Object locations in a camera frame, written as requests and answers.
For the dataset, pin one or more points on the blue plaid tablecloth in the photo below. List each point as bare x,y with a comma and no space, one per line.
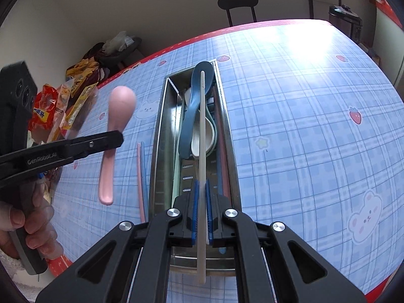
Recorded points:
299,116

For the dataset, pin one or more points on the white refrigerator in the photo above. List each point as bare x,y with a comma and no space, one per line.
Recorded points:
391,47

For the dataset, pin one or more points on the white spoon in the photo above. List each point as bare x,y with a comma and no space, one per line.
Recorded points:
210,135

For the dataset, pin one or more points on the rice cooker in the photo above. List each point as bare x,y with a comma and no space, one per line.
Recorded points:
345,22

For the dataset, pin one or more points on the blue spoon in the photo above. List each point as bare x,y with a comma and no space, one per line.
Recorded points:
189,126

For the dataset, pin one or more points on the dark bin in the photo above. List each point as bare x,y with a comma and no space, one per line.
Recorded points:
126,56

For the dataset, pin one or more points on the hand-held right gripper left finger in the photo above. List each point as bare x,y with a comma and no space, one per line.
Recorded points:
148,258

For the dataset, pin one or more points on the blue chopstick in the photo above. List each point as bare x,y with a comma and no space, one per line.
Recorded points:
144,170

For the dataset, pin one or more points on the pink spoon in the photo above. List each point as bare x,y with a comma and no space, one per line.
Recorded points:
121,104

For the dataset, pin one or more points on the red printed cloth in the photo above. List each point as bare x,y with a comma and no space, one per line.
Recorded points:
383,0

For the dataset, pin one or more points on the pile of yellow packets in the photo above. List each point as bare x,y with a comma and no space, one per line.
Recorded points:
83,72

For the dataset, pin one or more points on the beige chopstick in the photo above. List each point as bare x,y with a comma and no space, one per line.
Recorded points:
201,132

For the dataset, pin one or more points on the yellow printed packet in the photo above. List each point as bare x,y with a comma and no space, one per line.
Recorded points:
80,104

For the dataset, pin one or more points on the metal utensil tray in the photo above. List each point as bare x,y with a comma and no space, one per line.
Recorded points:
165,132

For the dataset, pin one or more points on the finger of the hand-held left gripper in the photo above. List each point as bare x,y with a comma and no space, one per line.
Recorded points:
28,175
79,148

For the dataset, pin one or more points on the crumpled white plastic bag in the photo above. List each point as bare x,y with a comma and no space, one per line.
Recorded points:
118,42

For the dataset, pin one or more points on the person's left hand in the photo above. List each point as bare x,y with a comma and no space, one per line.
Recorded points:
44,227

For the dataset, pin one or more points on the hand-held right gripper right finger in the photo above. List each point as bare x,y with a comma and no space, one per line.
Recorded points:
268,258

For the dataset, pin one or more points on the black round chair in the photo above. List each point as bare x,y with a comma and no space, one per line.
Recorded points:
237,1

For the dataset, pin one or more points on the red snack bag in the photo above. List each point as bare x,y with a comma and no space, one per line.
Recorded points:
44,107

